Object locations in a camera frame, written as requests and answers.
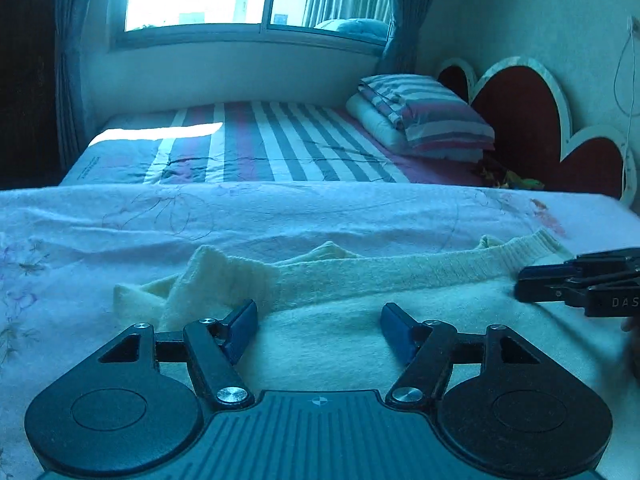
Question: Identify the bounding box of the cream knitted sweater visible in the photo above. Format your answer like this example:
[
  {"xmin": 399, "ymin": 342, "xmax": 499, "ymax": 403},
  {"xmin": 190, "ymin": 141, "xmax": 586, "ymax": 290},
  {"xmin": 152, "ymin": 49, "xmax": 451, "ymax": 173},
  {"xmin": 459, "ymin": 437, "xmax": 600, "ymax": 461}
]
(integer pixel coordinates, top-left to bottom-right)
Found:
[{"xmin": 112, "ymin": 230, "xmax": 640, "ymax": 480}]

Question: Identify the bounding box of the white pillow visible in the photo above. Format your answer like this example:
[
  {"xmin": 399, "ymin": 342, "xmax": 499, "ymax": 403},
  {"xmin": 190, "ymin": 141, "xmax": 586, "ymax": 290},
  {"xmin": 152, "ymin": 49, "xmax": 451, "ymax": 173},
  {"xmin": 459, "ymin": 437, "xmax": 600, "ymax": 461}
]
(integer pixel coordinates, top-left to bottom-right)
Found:
[{"xmin": 346, "ymin": 94, "xmax": 483, "ymax": 163}]

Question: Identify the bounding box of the red scalloped headboard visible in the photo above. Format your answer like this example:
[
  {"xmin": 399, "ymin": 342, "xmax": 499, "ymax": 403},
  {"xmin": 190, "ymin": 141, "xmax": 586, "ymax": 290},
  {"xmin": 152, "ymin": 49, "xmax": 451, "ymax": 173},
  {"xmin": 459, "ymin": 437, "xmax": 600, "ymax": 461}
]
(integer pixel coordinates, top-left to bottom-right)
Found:
[{"xmin": 436, "ymin": 56, "xmax": 638, "ymax": 206}]

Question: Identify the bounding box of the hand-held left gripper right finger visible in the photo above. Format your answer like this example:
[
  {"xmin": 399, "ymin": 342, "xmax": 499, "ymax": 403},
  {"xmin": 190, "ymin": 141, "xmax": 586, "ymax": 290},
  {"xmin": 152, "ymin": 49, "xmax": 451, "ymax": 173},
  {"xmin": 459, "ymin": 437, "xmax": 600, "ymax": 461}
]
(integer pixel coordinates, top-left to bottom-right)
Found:
[{"xmin": 381, "ymin": 302, "xmax": 543, "ymax": 406}]

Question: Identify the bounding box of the floral bed sheet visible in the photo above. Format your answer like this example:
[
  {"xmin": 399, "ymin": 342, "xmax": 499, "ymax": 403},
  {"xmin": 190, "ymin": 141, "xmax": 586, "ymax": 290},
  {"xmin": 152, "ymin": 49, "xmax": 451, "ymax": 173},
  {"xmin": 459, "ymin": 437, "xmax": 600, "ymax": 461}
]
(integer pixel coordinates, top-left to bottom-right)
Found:
[{"xmin": 0, "ymin": 182, "xmax": 640, "ymax": 480}]

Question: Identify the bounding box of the dark wooden wardrobe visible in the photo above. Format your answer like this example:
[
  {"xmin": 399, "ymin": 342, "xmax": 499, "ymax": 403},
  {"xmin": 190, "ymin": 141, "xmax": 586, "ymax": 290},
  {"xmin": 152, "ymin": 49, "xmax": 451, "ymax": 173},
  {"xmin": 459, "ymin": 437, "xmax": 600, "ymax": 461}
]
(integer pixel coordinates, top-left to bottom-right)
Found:
[{"xmin": 0, "ymin": 0, "xmax": 63, "ymax": 191}]

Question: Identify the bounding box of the blue bedding behind window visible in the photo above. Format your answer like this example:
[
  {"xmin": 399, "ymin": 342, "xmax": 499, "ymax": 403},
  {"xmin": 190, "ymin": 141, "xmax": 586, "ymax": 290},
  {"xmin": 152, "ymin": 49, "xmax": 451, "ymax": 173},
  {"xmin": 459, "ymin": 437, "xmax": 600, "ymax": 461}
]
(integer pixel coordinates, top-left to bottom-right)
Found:
[{"xmin": 312, "ymin": 17, "xmax": 391, "ymax": 41}]

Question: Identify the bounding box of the striped pillow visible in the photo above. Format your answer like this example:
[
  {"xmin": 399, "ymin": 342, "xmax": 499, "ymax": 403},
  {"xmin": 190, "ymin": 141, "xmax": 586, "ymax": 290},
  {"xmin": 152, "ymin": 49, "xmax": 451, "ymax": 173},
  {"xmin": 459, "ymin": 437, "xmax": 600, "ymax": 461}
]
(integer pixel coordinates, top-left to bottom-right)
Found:
[{"xmin": 357, "ymin": 74, "xmax": 496, "ymax": 153}]

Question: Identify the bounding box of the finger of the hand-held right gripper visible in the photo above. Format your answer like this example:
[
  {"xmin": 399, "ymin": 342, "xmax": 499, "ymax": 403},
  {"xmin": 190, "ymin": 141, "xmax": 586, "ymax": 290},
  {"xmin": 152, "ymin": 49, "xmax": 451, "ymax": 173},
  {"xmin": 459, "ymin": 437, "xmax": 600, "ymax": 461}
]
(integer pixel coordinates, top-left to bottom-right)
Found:
[
  {"xmin": 519, "ymin": 260, "xmax": 591, "ymax": 283},
  {"xmin": 515, "ymin": 280, "xmax": 593, "ymax": 306}
]

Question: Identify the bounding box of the hanging charger cable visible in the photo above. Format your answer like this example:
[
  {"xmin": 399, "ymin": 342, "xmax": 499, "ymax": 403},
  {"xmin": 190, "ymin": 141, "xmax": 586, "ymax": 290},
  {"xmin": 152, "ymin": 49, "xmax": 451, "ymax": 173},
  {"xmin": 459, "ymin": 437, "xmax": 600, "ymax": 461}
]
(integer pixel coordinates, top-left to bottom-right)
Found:
[{"xmin": 614, "ymin": 15, "xmax": 640, "ymax": 161}]

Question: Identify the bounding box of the colourful crumpled cloth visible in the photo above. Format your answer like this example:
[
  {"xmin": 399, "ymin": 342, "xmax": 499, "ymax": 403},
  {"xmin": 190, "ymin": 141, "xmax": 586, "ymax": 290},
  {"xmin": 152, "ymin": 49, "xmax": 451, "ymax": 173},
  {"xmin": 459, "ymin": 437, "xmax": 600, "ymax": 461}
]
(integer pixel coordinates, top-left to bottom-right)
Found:
[{"xmin": 475, "ymin": 157, "xmax": 546, "ymax": 191}]

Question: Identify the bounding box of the blue window curtain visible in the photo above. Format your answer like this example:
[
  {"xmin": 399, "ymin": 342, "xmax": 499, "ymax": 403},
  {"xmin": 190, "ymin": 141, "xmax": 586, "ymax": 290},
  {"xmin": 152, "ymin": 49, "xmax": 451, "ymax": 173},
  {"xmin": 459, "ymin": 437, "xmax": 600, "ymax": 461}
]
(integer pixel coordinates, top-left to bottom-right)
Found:
[
  {"xmin": 52, "ymin": 0, "xmax": 113, "ymax": 161},
  {"xmin": 375, "ymin": 0, "xmax": 451, "ymax": 73}
]

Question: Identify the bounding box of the striped bed sheet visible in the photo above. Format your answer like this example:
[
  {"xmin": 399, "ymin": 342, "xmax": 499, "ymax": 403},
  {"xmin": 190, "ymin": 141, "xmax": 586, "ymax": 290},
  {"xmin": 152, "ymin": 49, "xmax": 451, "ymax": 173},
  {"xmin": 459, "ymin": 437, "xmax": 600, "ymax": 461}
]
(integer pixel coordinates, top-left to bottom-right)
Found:
[{"xmin": 60, "ymin": 101, "xmax": 493, "ymax": 187}]

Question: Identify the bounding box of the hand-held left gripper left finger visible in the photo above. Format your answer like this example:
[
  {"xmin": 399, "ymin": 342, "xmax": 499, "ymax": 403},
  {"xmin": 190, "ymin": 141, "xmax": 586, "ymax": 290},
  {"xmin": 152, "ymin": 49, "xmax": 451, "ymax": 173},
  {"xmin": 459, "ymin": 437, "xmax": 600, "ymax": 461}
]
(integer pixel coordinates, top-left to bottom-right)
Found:
[{"xmin": 97, "ymin": 299, "xmax": 258, "ymax": 410}]

